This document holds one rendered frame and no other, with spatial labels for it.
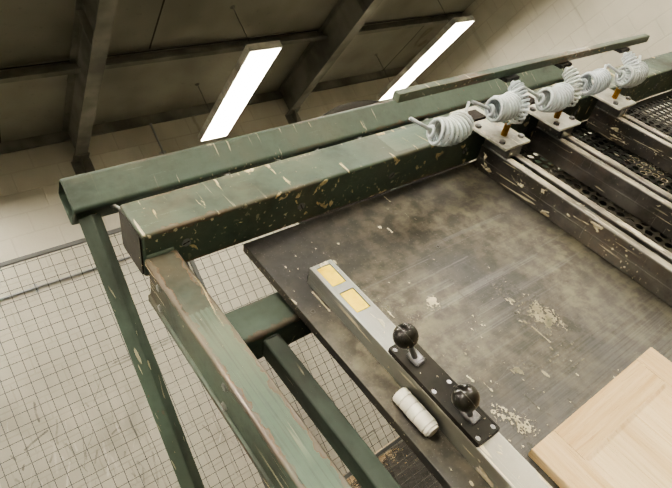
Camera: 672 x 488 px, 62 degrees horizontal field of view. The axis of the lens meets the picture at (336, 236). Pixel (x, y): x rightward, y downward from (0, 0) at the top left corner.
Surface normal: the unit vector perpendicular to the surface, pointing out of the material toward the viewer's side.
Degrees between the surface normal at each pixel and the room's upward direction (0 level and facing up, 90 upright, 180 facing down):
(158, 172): 90
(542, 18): 90
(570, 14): 90
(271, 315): 58
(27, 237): 90
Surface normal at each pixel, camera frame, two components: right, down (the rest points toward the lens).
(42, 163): 0.46, -0.33
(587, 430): 0.15, -0.75
